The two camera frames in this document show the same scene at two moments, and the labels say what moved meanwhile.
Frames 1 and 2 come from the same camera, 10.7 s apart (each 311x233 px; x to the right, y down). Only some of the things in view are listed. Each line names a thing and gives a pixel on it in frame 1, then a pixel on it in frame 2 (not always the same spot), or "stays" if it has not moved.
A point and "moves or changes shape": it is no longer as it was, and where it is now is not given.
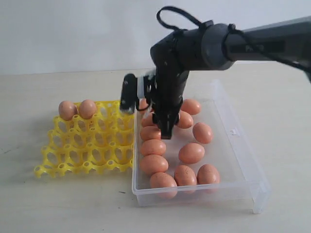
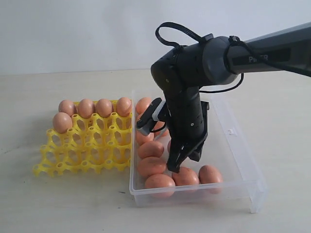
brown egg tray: x=147 y=121 moves or changes shape
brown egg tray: x=67 y=109 stays
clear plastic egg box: x=209 y=163 stays
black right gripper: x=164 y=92 → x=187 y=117
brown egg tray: x=87 y=108 stays
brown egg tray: x=150 y=132 → x=61 y=122
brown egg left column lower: x=152 y=163 stays
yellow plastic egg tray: x=102 y=144 stays
